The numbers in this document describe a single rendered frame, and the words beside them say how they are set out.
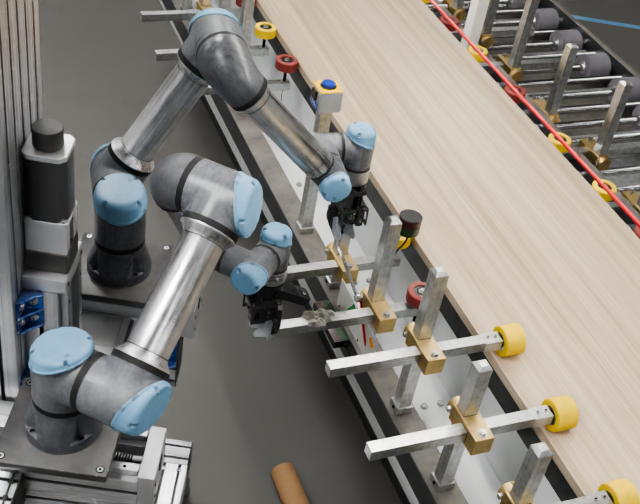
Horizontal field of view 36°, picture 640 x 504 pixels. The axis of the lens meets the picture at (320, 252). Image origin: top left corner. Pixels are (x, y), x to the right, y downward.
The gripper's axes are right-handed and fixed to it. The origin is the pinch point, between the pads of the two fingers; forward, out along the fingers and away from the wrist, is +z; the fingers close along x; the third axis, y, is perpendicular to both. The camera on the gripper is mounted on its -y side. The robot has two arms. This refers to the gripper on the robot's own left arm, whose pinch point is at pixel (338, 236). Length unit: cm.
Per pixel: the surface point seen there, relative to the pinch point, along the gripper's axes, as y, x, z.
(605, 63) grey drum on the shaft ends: -104, 160, 15
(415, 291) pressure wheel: 16.4, 17.3, 8.6
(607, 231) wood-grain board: 2, 89, 9
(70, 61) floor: -275, -28, 96
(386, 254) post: 14.7, 7.0, -4.4
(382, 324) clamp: 21.8, 6.2, 13.6
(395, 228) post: 14.8, 7.8, -12.9
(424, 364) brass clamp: 45.8, 5.3, 4.3
